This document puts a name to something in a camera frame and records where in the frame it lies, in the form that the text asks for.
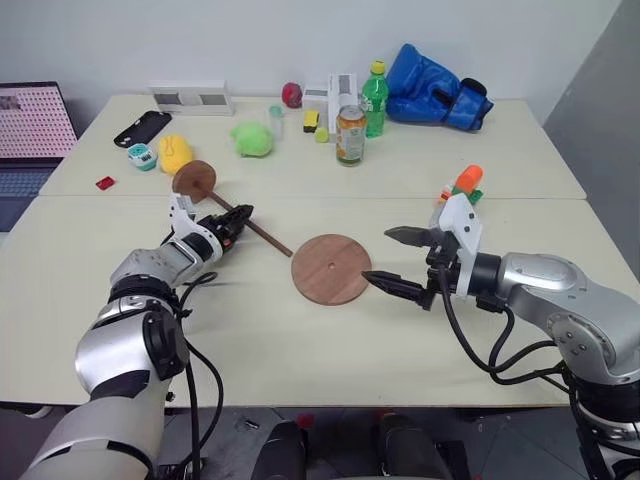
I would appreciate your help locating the orange drink can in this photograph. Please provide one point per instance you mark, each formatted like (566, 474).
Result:
(351, 136)

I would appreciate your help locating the small yellow-green cylinder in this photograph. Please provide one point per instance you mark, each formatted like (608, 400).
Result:
(321, 135)

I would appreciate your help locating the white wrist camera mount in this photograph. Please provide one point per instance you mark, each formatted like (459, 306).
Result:
(184, 220)
(465, 220)

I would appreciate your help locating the small teal white container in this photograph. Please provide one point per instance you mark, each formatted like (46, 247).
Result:
(140, 156)

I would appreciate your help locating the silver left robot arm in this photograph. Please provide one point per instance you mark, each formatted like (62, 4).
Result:
(125, 350)

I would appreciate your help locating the green plastic bottle yellow cap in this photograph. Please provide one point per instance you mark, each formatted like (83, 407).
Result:
(375, 102)

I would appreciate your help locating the tall white box grey label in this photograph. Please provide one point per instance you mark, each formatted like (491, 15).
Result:
(342, 92)

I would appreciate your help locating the open laptop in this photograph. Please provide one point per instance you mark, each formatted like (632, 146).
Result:
(27, 135)

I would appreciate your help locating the black phone case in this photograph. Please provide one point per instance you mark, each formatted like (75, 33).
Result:
(142, 129)

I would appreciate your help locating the clear cup with green lid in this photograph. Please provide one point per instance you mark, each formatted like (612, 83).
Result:
(276, 121)

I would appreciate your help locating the small white box grey label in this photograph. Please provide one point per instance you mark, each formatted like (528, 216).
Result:
(315, 96)

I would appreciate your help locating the green plush toy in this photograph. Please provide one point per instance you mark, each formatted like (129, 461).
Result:
(251, 139)

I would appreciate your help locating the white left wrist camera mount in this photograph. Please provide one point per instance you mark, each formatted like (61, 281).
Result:
(184, 220)

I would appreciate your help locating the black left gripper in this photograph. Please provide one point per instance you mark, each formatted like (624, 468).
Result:
(216, 231)

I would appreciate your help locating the orange green toy blocks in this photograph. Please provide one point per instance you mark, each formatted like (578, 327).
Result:
(465, 184)

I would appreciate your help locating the wooden pole with small disc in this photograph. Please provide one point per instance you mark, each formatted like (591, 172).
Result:
(195, 180)

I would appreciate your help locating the large round wooden base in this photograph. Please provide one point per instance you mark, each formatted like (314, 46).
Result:
(331, 269)

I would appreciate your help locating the yellow black sponge block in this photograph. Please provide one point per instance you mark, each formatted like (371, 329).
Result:
(311, 121)

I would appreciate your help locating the red ball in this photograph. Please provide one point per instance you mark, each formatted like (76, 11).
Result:
(292, 94)

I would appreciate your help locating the long white box grey labels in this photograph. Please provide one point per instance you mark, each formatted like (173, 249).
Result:
(192, 98)

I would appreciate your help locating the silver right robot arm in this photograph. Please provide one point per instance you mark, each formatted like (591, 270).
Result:
(550, 285)

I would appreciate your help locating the blue boxing glove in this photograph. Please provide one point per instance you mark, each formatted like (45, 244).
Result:
(430, 92)

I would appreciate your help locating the small red flat piece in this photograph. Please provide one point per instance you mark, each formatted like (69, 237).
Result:
(105, 183)

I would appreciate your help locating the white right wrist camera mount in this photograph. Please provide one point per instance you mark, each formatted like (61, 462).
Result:
(465, 220)

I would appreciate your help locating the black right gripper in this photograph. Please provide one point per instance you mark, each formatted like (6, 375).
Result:
(442, 270)

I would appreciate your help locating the yellow plush toy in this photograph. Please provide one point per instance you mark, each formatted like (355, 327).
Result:
(175, 152)

